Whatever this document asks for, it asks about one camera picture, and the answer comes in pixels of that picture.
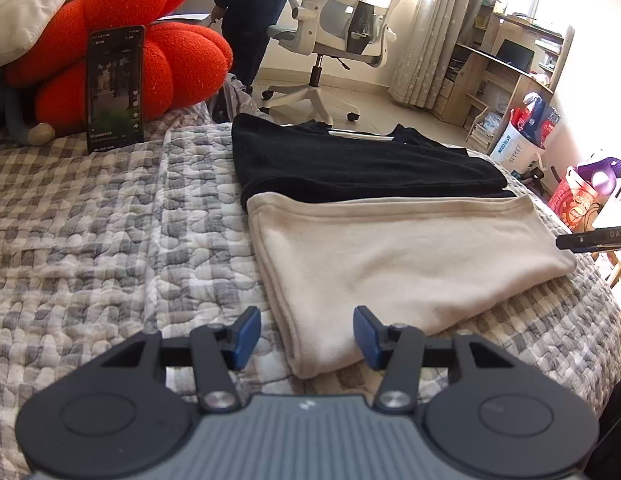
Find black laptop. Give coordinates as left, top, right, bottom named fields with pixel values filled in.
left=497, top=40, right=535, bottom=73

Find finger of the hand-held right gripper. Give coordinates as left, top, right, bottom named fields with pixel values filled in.
left=555, top=226, right=621, bottom=252

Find beige pillow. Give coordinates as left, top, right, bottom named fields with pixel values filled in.
left=0, top=0, right=134, bottom=73

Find wooden desk with shelves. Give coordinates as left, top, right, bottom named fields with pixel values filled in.
left=443, top=0, right=576, bottom=153

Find beige and black bear shirt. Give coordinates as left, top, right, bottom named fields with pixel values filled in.
left=231, top=112, right=577, bottom=380

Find red and blue bag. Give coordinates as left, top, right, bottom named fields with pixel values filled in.
left=511, top=92, right=564, bottom=148

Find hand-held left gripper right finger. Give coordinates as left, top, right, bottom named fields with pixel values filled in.
left=353, top=304, right=492, bottom=414

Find white paper shopping bag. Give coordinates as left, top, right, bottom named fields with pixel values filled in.
left=489, top=120, right=544, bottom=173

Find grey quilted bag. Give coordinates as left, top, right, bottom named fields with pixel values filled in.
left=210, top=74, right=271, bottom=123

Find beige patterned curtain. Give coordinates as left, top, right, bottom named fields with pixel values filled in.
left=388, top=0, right=486, bottom=108

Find white office chair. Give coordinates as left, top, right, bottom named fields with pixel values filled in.
left=260, top=0, right=419, bottom=126

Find grey checked quilted blanket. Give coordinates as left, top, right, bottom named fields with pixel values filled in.
left=0, top=102, right=621, bottom=480

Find purple round object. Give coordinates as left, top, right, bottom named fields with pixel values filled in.
left=575, top=155, right=621, bottom=196

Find black box on chair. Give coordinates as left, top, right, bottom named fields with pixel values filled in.
left=347, top=1, right=375, bottom=53

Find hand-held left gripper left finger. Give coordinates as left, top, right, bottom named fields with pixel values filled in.
left=97, top=306, right=262, bottom=414

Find black smartphone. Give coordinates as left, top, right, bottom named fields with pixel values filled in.
left=86, top=25, right=146, bottom=155

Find red knitted flower pillow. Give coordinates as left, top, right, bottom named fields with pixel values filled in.
left=4, top=0, right=234, bottom=136

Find red gift bag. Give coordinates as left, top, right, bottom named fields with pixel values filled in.
left=548, top=167, right=604, bottom=232

